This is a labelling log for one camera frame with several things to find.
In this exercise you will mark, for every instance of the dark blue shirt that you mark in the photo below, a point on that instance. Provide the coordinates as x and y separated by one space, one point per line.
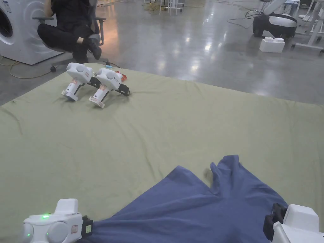
197 207

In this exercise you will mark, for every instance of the white desk frame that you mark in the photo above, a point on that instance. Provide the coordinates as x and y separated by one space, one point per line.
312 25

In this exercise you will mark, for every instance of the white foam block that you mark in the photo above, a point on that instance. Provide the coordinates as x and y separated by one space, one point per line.
272 44

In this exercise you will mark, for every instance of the bed with pale green sheet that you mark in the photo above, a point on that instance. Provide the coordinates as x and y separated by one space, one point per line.
126 141

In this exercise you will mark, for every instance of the black and white robot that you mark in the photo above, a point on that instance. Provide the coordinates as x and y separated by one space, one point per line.
274 21

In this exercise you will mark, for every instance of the white washing machine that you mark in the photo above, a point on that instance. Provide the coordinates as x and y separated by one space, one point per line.
17 30

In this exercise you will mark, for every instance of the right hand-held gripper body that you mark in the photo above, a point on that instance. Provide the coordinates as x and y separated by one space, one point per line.
296 225

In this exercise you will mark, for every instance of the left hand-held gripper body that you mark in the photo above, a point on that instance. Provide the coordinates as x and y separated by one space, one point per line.
59 226

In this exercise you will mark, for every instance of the spare white hand-held gripper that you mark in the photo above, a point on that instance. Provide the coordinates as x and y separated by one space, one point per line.
108 84
77 78

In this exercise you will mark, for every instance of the small red packet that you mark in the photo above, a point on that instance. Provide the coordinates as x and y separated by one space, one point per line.
122 76

